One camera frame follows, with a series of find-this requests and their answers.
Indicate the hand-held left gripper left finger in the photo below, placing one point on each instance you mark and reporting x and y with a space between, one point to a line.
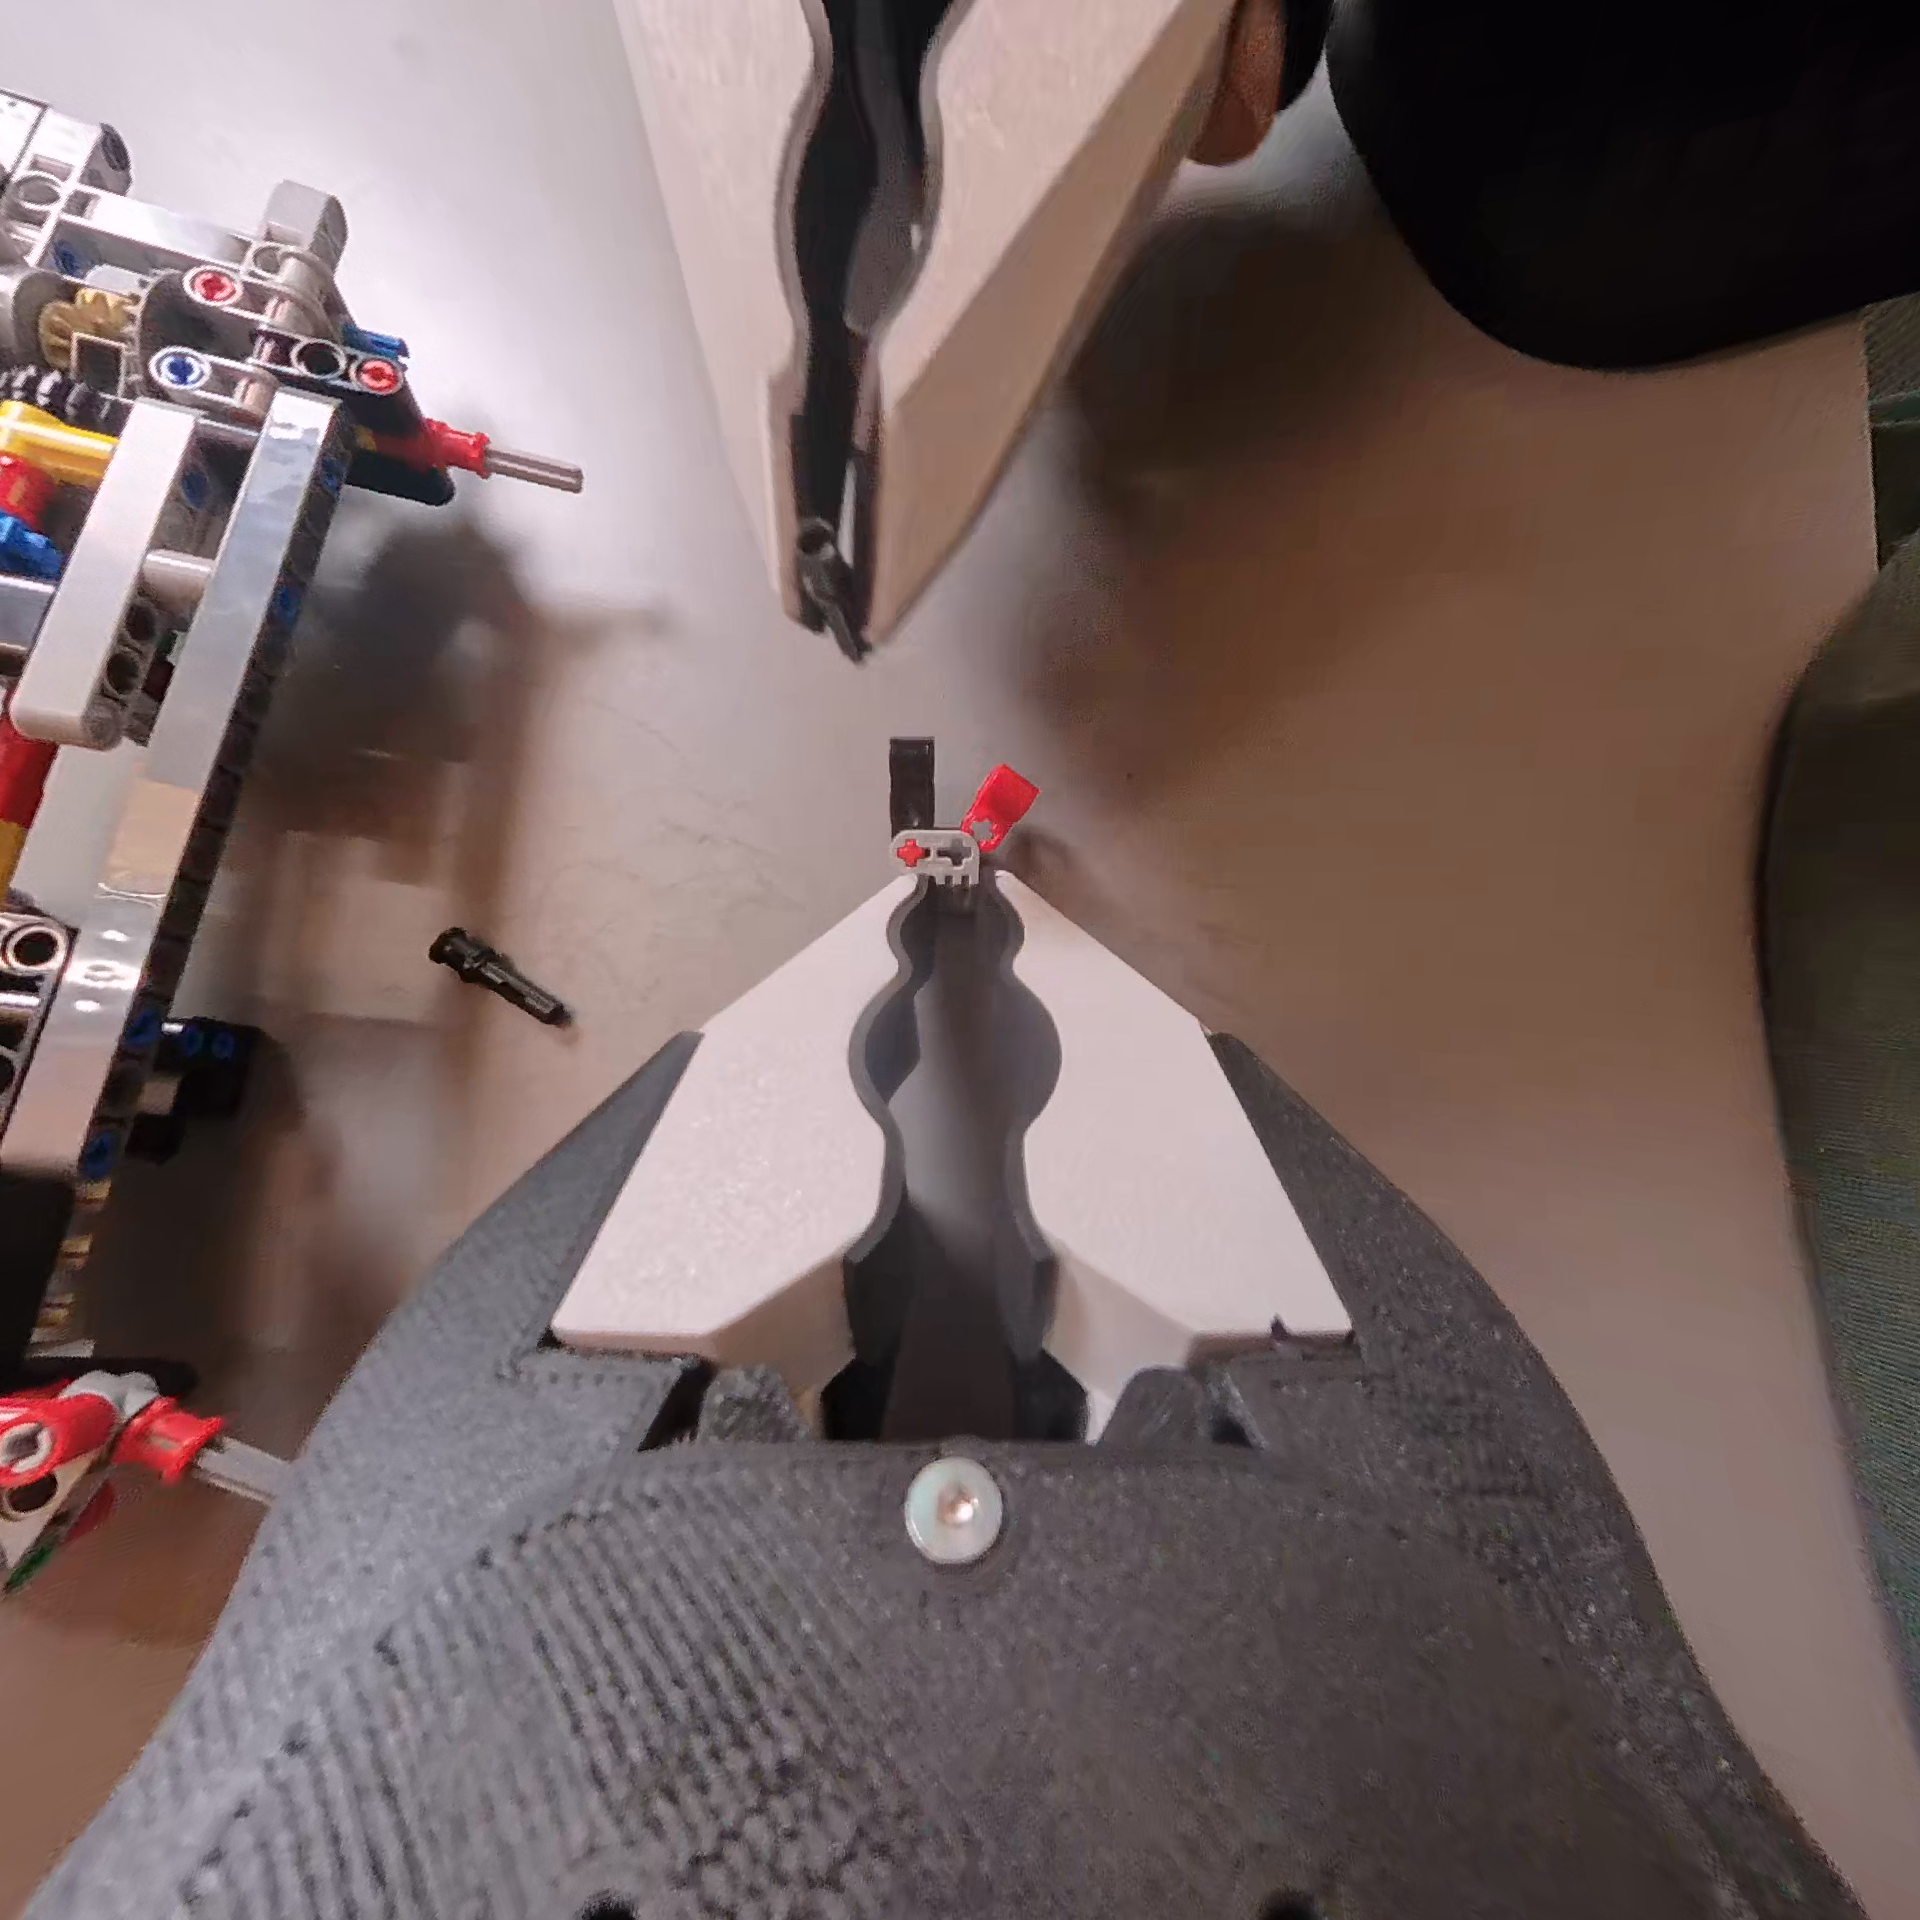
722 1184

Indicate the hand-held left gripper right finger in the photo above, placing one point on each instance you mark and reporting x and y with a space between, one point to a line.
1185 1184

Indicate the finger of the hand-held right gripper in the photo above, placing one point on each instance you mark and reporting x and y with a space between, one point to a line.
722 196
1051 211

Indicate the dark grey lego pin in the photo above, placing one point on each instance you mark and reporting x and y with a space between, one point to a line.
822 563

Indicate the grey lego connector with pin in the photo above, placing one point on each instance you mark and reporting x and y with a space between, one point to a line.
943 854

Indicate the red lego connector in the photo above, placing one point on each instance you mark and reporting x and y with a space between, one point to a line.
997 803

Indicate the black lego pin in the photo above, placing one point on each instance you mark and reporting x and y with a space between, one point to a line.
495 974

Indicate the lego car chassis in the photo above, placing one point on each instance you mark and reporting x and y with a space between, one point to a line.
150 571

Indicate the person's right hand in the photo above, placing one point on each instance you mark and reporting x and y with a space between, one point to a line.
1253 91

